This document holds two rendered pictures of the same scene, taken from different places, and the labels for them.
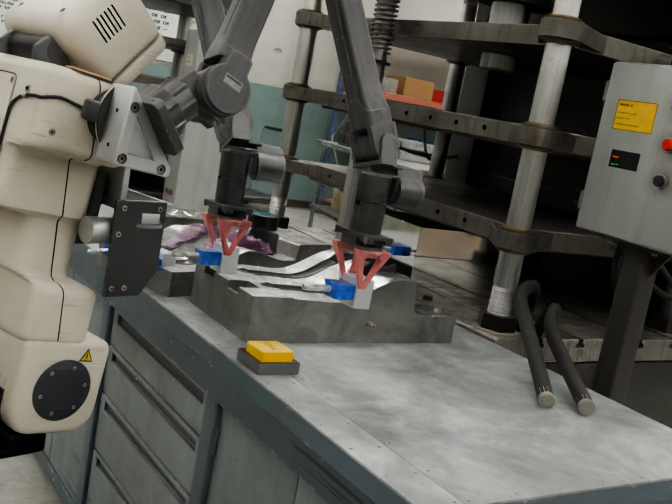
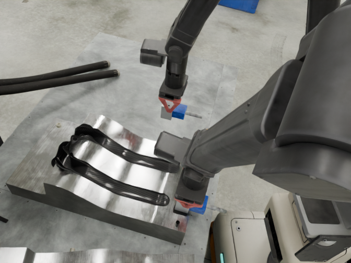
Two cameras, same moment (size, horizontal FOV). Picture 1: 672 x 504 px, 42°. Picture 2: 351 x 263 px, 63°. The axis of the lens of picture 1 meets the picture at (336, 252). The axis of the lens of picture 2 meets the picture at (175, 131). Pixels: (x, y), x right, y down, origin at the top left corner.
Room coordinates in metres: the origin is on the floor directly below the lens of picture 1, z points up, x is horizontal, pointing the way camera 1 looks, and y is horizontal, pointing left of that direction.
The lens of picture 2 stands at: (2.02, 0.41, 1.59)
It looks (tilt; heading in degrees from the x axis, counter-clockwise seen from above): 49 degrees down; 221
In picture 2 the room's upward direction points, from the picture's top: 11 degrees clockwise
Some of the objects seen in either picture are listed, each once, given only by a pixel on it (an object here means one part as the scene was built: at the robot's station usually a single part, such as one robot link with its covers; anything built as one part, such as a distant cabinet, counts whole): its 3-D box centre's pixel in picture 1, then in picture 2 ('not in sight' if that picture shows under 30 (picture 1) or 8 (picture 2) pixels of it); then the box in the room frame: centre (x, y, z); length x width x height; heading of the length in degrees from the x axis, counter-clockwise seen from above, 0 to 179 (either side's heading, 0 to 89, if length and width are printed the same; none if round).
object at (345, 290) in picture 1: (334, 288); (182, 111); (1.51, -0.01, 0.94); 0.13 x 0.05 x 0.05; 124
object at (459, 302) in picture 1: (453, 281); not in sight; (2.77, -0.39, 0.76); 1.30 x 0.84 x 0.07; 34
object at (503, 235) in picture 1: (469, 224); not in sight; (2.76, -0.40, 0.96); 1.29 x 0.83 x 0.18; 34
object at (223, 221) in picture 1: (227, 230); not in sight; (1.69, 0.22, 0.97); 0.07 x 0.07 x 0.09; 33
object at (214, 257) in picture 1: (202, 256); (202, 204); (1.67, 0.26, 0.92); 0.13 x 0.05 x 0.05; 123
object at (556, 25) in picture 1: (501, 68); not in sight; (2.76, -0.40, 1.45); 1.29 x 0.82 x 0.19; 34
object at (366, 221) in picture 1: (366, 221); (174, 78); (1.53, -0.04, 1.06); 0.10 x 0.07 x 0.07; 34
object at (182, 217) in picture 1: (173, 224); not in sight; (2.44, 0.47, 0.84); 0.20 x 0.15 x 0.07; 124
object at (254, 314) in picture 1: (328, 292); (111, 168); (1.78, 0.00, 0.87); 0.50 x 0.26 x 0.14; 124
